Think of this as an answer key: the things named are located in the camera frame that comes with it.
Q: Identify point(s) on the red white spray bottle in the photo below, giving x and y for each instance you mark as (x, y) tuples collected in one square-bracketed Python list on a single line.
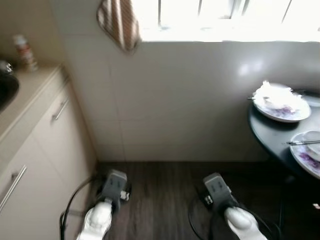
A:
[(24, 52)]

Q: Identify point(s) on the black kitchen sink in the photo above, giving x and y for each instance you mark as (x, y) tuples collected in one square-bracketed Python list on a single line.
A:
[(6, 92)]

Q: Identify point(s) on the brown striped hanging towel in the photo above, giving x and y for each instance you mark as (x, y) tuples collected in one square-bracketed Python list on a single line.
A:
[(119, 22)]

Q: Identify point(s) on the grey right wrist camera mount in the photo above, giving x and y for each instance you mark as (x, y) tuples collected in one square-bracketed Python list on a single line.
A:
[(219, 189)]

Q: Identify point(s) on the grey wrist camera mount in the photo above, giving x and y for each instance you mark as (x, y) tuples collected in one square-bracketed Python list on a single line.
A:
[(115, 182), (219, 189)]

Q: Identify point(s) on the white barred window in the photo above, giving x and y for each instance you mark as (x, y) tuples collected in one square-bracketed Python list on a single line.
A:
[(225, 15)]

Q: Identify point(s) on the beige kitchen cabinet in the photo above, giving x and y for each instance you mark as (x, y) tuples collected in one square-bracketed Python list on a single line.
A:
[(45, 150)]

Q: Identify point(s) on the small white floral bowl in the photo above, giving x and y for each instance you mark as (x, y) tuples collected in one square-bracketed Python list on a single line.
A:
[(312, 136)]

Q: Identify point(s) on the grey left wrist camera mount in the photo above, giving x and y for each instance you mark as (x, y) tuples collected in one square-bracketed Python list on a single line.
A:
[(115, 182)]

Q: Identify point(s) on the black round table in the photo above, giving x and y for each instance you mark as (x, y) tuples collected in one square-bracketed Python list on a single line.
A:
[(270, 132)]

